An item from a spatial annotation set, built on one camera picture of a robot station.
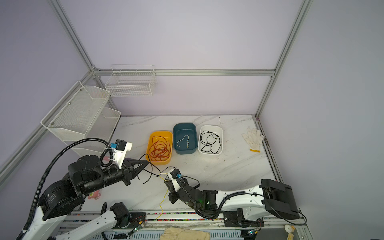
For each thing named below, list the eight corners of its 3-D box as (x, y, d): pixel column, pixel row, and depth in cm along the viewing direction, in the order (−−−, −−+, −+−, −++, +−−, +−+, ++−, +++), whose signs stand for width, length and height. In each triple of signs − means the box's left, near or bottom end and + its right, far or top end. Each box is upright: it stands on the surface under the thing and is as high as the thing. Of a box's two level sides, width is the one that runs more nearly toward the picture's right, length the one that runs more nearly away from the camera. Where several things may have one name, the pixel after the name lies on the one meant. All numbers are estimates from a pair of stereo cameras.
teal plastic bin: (171, 154, 100) (170, 149, 96) (175, 127, 115) (174, 122, 111) (196, 154, 100) (196, 149, 96) (196, 127, 116) (196, 122, 111)
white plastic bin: (197, 157, 99) (197, 153, 94) (197, 130, 114) (197, 125, 109) (225, 157, 99) (226, 153, 94) (221, 130, 114) (222, 125, 109)
